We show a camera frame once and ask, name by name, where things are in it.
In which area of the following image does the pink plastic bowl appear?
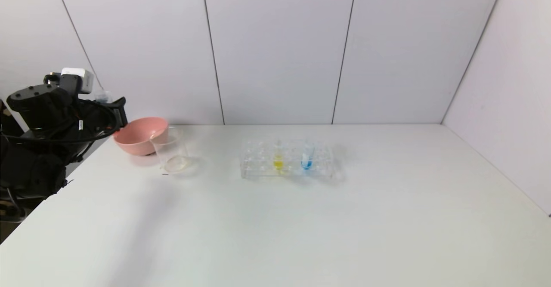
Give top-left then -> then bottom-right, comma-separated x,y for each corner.
113,117 -> 169,157

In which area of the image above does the clear plastic beaker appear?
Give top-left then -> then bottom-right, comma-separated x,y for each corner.
149,127 -> 190,175

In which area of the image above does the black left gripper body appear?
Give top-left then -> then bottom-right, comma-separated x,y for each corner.
81,96 -> 128,136

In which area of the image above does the test tube with blue pigment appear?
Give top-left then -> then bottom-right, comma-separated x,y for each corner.
300,141 -> 315,171

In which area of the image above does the test tube with yellow pigment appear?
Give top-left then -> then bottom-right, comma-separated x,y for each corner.
272,139 -> 285,174

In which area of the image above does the clear acrylic test tube rack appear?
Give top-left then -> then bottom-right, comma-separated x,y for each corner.
239,138 -> 334,179

